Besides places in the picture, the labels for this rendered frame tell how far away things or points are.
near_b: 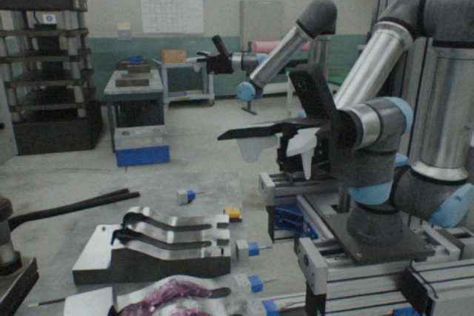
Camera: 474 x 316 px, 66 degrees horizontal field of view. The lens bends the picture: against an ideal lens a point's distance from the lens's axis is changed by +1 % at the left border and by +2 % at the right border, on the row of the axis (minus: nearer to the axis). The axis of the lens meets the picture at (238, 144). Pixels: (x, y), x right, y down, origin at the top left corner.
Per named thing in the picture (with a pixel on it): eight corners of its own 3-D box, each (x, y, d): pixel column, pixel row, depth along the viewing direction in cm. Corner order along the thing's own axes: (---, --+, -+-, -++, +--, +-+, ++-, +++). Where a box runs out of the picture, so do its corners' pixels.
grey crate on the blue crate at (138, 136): (167, 135, 458) (166, 124, 453) (169, 146, 420) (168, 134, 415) (116, 139, 444) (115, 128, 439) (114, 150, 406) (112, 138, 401)
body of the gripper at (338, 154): (311, 182, 50) (364, 163, 57) (308, 122, 48) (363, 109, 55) (274, 172, 56) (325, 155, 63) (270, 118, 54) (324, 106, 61)
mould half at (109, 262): (228, 234, 143) (228, 203, 139) (230, 279, 118) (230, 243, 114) (100, 238, 140) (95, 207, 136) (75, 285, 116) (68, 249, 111)
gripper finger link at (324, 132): (328, 146, 45) (332, 132, 53) (328, 134, 44) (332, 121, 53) (290, 146, 46) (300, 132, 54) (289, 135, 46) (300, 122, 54)
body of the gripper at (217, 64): (204, 74, 158) (231, 75, 155) (203, 55, 155) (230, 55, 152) (210, 69, 165) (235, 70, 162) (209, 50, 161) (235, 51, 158)
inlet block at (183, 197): (202, 194, 176) (202, 184, 174) (207, 198, 171) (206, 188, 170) (177, 200, 170) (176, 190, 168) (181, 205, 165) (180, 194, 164)
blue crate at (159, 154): (167, 151, 465) (167, 135, 458) (169, 163, 427) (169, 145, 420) (118, 155, 451) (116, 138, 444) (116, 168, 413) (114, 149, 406)
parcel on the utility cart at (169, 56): (182, 64, 699) (182, 49, 689) (186, 66, 670) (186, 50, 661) (161, 64, 684) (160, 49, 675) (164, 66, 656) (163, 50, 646)
